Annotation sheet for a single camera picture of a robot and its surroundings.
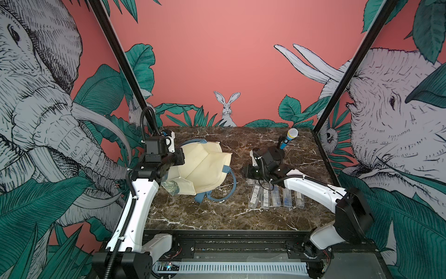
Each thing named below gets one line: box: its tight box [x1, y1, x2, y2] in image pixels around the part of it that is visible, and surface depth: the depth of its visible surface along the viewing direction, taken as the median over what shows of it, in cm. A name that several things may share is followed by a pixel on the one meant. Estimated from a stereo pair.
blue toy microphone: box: [279, 127, 299, 150], surface depth 90 cm
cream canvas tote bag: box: [161, 138, 237, 204], surface depth 92 cm
